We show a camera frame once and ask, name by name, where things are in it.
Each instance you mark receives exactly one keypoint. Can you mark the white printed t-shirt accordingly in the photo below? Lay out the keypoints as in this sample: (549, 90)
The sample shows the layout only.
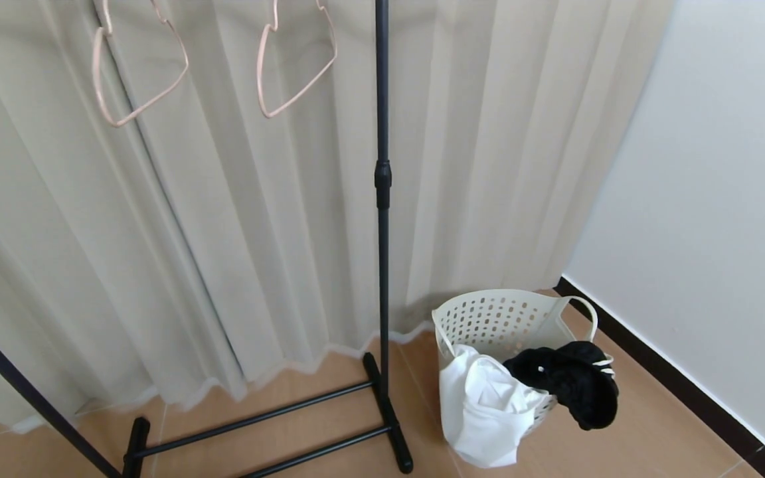
(482, 411)

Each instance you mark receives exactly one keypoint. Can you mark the black clothes rack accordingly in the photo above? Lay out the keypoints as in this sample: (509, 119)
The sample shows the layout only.
(382, 265)

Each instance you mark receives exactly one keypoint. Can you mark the white laundry basket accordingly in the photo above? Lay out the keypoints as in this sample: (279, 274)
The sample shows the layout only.
(489, 318)

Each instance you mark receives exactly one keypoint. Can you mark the pink clothes hanger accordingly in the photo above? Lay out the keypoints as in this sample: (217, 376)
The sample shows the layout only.
(259, 73)
(95, 66)

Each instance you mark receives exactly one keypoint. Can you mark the beige curtain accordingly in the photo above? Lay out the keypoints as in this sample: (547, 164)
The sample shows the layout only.
(256, 232)

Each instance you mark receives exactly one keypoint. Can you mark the black garment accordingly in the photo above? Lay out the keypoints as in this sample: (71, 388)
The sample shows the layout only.
(582, 392)

